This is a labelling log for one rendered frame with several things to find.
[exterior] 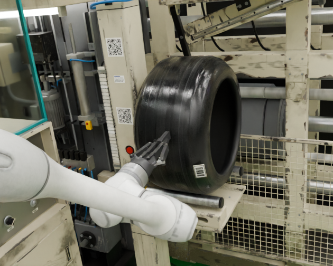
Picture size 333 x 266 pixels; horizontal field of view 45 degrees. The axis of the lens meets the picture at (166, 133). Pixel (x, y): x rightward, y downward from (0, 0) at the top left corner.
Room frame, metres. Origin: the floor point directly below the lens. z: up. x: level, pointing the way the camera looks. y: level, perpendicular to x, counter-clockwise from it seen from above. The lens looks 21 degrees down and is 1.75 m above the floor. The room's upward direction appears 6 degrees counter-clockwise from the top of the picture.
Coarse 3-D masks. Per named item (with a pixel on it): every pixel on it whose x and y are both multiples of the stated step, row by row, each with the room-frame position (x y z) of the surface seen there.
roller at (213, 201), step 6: (150, 186) 1.54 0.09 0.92; (162, 192) 1.48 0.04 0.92; (168, 192) 1.47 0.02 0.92; (174, 192) 1.46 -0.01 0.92; (180, 192) 1.46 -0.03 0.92; (186, 192) 1.45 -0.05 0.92; (180, 198) 1.44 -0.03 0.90; (186, 198) 1.42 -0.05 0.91; (192, 198) 1.41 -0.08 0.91; (198, 198) 1.40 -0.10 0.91; (204, 198) 1.39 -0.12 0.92; (210, 198) 1.39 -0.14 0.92; (216, 198) 1.38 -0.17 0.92; (222, 198) 1.38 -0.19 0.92; (198, 204) 1.40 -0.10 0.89; (204, 204) 1.39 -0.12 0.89; (210, 204) 1.37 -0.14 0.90; (216, 204) 1.36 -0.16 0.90; (222, 204) 1.37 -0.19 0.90
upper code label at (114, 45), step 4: (108, 40) 1.64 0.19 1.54; (112, 40) 1.63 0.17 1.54; (116, 40) 1.62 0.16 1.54; (120, 40) 1.61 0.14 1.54; (108, 44) 1.64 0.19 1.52; (112, 44) 1.63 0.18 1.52; (116, 44) 1.62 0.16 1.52; (120, 44) 1.61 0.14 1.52; (108, 48) 1.64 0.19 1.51; (112, 48) 1.63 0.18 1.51; (116, 48) 1.62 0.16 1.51; (120, 48) 1.62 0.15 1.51; (108, 52) 1.64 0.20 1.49; (112, 52) 1.63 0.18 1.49; (116, 52) 1.63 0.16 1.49; (120, 52) 1.62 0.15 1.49; (108, 56) 1.64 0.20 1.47
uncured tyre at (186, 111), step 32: (160, 64) 1.55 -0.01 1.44; (192, 64) 1.48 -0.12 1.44; (224, 64) 1.55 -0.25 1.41; (160, 96) 1.40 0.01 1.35; (192, 96) 1.35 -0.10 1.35; (224, 96) 1.77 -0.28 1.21; (160, 128) 1.34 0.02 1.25; (192, 128) 1.30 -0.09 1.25; (224, 128) 1.76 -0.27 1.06; (192, 160) 1.29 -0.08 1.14; (224, 160) 1.65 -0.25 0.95; (192, 192) 1.39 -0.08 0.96
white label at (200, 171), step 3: (195, 165) 1.29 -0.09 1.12; (198, 165) 1.28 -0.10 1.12; (201, 165) 1.28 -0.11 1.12; (204, 165) 1.28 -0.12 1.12; (195, 168) 1.29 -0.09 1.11; (198, 168) 1.29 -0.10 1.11; (201, 168) 1.29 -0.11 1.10; (204, 168) 1.28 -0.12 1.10; (195, 171) 1.29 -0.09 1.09; (198, 171) 1.29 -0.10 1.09; (201, 171) 1.29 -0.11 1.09; (204, 171) 1.29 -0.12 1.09; (195, 174) 1.30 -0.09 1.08; (198, 174) 1.29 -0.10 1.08; (201, 174) 1.29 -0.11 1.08; (204, 174) 1.29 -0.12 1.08; (198, 177) 1.30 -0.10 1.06
